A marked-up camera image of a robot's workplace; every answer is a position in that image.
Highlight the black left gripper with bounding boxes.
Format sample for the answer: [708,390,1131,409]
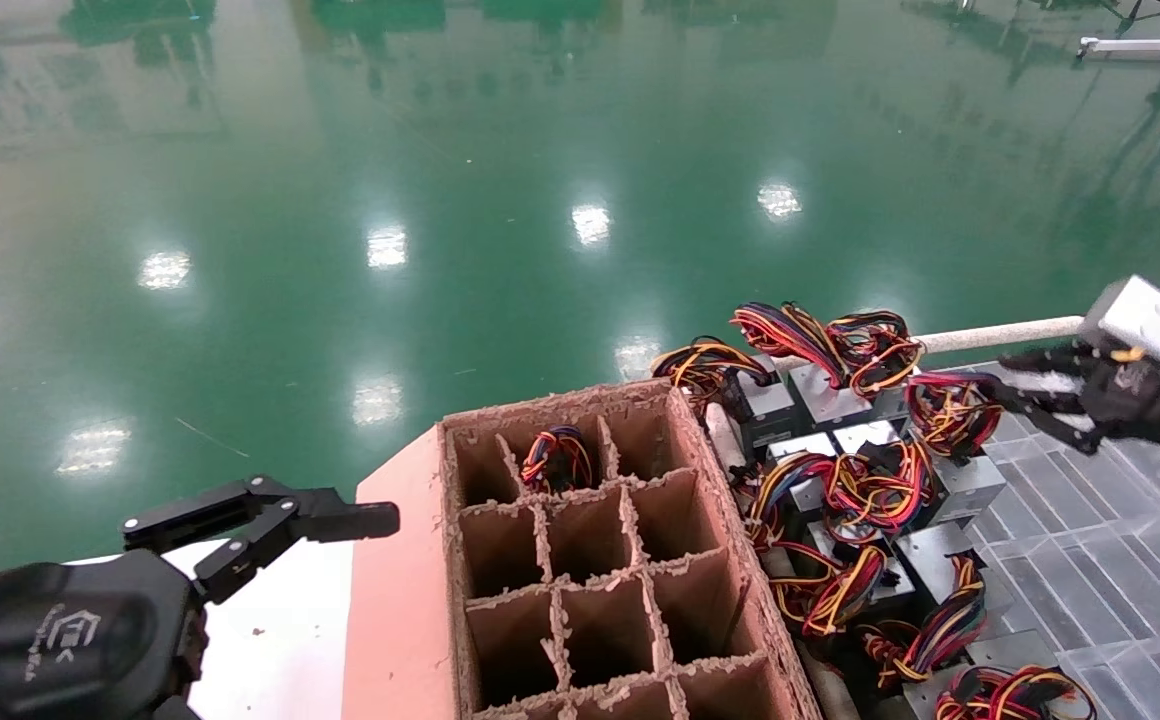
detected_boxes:
[0,497,302,720]

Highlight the brown cardboard divider box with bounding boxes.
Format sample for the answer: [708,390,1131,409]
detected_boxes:
[343,378,826,720]

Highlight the dark power supply coloured wires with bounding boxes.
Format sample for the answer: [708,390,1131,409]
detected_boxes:
[652,337,801,451]

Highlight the grey power supply coloured wires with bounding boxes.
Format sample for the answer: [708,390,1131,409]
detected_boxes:
[770,520,919,639]
[905,630,1099,720]
[905,370,1008,526]
[520,425,596,494]
[860,520,1016,689]
[748,432,846,551]
[732,302,878,433]
[827,309,931,423]
[825,420,944,546]

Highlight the white stand base bar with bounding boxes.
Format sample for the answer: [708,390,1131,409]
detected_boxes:
[1078,37,1160,61]

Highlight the clear plastic compartment tray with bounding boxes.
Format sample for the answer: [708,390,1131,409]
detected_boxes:
[940,360,1160,720]

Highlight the long white frame rail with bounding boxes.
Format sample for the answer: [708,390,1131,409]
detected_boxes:
[915,316,1086,356]

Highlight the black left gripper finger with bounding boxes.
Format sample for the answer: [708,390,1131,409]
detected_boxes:
[121,475,402,551]

